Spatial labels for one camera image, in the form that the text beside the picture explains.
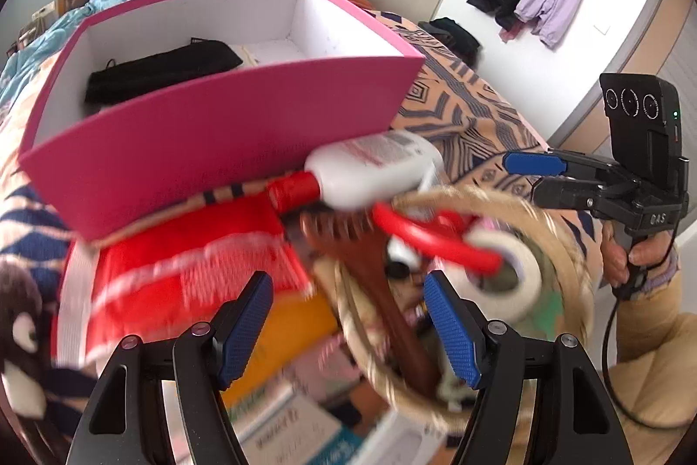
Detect woven plaid headband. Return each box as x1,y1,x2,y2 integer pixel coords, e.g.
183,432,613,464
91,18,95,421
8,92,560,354
314,184,599,432

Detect white lotion bottle red cap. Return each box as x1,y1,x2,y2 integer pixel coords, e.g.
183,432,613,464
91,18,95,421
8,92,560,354
267,130,444,214

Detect black drawstring pouch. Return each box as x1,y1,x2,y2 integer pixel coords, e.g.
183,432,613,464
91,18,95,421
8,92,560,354
84,38,244,106

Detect yellow striped fabric pouch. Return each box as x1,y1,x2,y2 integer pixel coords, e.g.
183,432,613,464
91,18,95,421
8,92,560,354
229,39,306,67

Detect person right hand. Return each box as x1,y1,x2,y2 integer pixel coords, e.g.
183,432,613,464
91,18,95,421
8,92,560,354
600,222,676,288

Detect red plastic bag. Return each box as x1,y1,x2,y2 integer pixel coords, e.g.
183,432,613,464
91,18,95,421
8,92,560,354
51,192,314,368

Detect orange cream tube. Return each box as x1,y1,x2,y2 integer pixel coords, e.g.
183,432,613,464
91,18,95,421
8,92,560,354
222,292,338,408

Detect white tape roll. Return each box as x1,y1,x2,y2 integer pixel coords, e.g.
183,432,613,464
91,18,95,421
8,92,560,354
441,229,542,323

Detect black clothes pile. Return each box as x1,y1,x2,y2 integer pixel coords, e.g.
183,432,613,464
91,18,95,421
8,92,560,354
418,18,481,68

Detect brown knitted plush toy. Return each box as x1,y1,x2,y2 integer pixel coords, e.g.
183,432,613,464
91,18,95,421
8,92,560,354
1,261,65,439

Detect brown wooden comb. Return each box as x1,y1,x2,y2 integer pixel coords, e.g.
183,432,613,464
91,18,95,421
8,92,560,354
299,210,441,398

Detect pink cardboard box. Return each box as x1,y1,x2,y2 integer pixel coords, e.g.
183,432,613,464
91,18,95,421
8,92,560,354
18,0,423,241

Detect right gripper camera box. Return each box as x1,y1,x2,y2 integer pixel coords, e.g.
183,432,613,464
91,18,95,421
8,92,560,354
599,73,682,190

